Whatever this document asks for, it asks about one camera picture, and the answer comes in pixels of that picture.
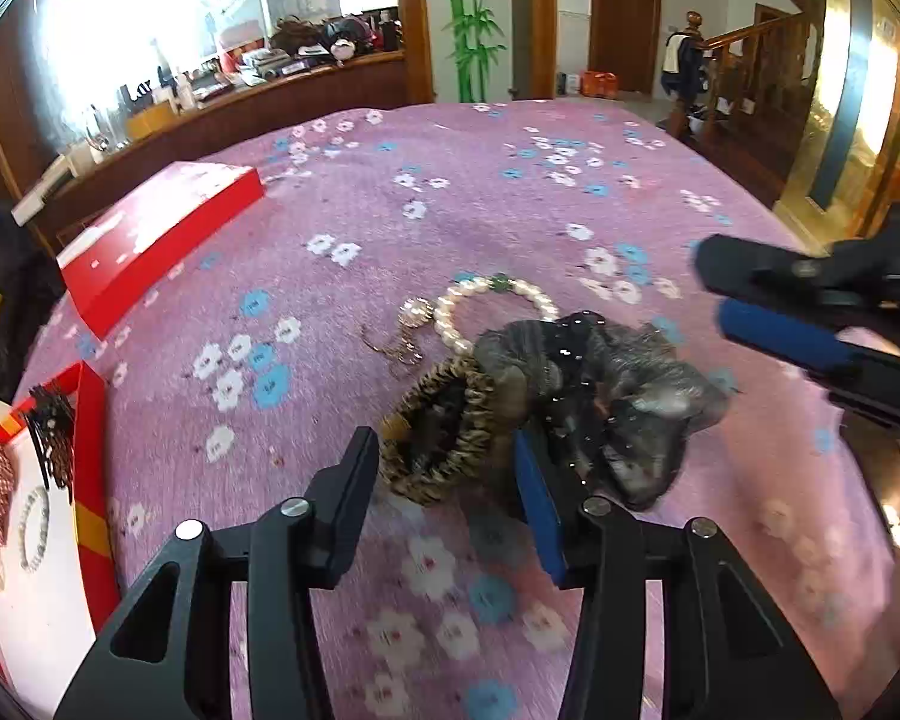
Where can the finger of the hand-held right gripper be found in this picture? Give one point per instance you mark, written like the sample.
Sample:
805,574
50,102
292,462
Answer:
757,270
780,334

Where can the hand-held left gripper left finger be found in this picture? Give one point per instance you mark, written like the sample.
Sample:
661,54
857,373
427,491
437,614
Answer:
345,517

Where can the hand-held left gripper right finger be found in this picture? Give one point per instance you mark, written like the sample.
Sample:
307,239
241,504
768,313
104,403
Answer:
544,517

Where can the leopard print scrunchie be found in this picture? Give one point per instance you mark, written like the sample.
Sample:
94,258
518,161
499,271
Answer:
450,457

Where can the black organza scrunchie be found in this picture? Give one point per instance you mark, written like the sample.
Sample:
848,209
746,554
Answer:
615,397

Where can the wooden stair railing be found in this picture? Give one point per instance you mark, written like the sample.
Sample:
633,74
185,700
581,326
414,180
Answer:
757,75

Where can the golden pillar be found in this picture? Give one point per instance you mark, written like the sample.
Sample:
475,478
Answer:
832,90

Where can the gold pearl brooch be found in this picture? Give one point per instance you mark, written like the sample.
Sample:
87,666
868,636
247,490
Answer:
412,315

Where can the orange box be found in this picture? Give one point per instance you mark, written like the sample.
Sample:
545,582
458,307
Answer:
600,82

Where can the brown wooden door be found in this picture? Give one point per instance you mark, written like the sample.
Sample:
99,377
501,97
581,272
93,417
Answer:
626,15

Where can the purple floral tablecloth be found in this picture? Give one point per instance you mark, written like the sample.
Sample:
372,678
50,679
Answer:
435,225

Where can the black toothed hair clip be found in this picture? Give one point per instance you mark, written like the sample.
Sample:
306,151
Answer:
49,427

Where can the red box lid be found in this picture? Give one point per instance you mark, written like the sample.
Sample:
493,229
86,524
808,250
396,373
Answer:
157,240

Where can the black bag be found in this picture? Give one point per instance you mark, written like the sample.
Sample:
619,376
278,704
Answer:
11,292

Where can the wooden counter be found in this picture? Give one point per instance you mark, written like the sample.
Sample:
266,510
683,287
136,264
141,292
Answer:
285,101

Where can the yellow box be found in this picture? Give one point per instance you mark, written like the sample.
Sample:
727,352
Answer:
151,120

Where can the long white box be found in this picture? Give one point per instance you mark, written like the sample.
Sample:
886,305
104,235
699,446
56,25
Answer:
49,187

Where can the red gift box with picture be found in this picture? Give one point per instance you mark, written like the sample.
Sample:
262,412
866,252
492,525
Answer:
244,60

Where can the dark jacket on post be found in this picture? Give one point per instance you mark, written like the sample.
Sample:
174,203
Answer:
682,64

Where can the green bamboo wall decal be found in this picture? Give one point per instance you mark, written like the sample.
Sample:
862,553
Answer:
472,22

